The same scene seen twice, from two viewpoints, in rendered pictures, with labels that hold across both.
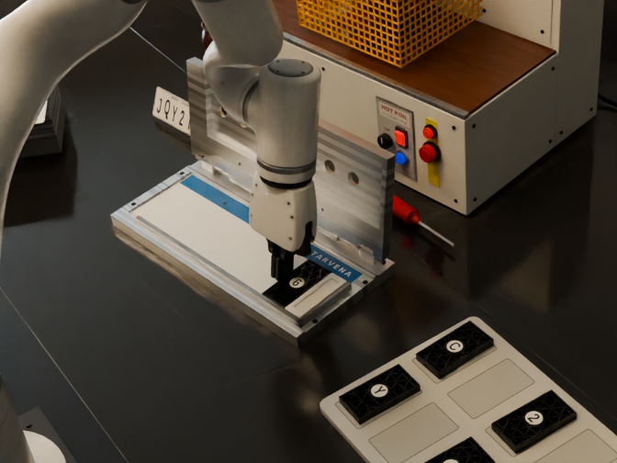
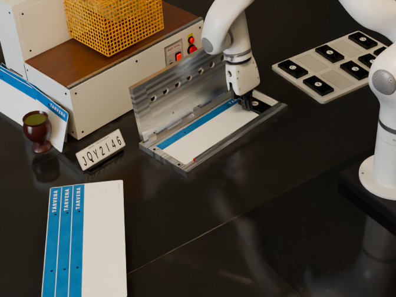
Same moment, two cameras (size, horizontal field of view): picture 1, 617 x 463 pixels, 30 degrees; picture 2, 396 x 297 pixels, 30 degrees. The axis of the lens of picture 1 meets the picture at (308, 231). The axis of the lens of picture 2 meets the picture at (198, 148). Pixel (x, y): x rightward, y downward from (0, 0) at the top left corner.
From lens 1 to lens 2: 2.46 m
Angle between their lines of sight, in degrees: 69
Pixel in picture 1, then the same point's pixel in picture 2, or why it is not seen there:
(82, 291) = (243, 182)
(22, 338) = (279, 200)
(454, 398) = (317, 71)
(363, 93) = (157, 53)
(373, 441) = (342, 88)
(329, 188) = (213, 75)
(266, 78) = not seen: hidden behind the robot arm
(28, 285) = (236, 205)
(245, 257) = (230, 122)
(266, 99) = (241, 20)
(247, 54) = not seen: outside the picture
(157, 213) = (188, 155)
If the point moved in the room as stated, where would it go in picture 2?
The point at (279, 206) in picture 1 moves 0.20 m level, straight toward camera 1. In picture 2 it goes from (251, 68) to (316, 61)
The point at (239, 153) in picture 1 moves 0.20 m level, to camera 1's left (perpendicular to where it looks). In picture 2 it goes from (172, 107) to (176, 148)
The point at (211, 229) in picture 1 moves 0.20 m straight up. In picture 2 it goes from (205, 135) to (203, 79)
